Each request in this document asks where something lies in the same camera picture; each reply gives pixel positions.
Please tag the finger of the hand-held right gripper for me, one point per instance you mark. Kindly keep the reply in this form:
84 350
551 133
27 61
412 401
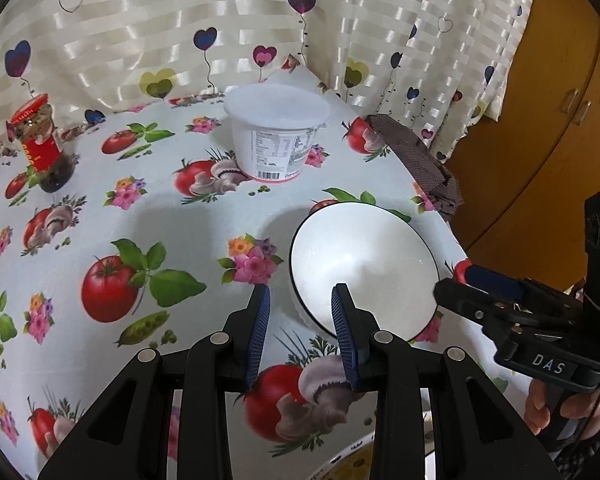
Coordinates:
495 280
470 302

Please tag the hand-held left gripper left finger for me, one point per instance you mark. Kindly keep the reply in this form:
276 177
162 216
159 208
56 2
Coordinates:
257 335

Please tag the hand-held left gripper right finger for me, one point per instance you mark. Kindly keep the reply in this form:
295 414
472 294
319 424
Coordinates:
342 340

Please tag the white ribbed bowl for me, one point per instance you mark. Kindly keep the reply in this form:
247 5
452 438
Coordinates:
370 250

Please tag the person's right forearm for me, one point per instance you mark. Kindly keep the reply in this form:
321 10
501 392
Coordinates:
585 465

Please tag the person's right hand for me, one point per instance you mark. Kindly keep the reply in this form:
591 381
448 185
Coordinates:
535 407

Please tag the yellow floral plate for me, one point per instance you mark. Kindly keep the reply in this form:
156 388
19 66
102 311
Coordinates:
350 467

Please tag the brown mesh cloth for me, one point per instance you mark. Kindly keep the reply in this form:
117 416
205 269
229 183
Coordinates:
420 160

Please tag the wooden cabinet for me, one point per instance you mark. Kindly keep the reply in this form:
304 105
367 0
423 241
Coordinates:
530 135

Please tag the fruit-print tablecloth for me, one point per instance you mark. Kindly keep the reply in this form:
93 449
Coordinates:
130 210

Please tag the white plastic tub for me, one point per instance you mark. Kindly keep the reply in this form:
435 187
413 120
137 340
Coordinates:
275 130

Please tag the red-lidded sauce jar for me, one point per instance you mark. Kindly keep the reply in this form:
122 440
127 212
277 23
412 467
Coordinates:
40 150

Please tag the cream heart-print curtain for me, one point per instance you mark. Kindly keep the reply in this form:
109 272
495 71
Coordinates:
180 20

